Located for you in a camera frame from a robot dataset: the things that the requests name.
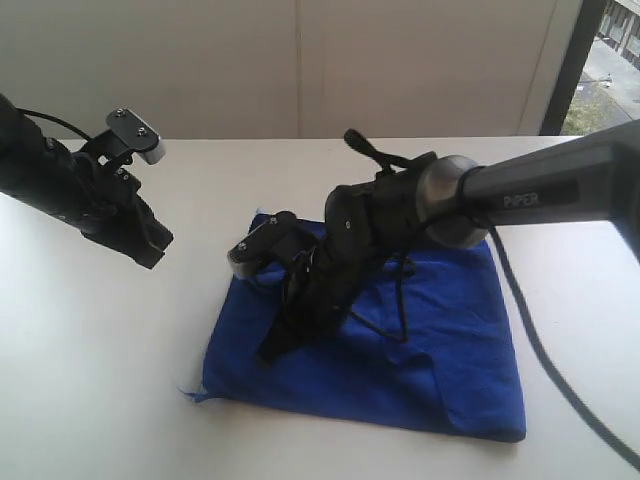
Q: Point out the blue microfibre towel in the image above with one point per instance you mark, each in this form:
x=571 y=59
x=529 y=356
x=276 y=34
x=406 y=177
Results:
x=433 y=352

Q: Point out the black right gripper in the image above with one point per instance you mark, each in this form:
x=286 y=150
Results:
x=320 y=295

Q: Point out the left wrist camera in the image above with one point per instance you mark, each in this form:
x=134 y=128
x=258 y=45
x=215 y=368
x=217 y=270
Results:
x=127 y=134

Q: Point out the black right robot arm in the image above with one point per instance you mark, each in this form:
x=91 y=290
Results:
x=451 y=202

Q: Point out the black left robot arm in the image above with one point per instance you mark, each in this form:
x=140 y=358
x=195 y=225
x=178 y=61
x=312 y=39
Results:
x=28 y=167

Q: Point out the dark window frame post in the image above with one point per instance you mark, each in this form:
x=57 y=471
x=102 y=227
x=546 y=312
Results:
x=579 y=46

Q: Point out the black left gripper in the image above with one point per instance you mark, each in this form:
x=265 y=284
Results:
x=103 y=204

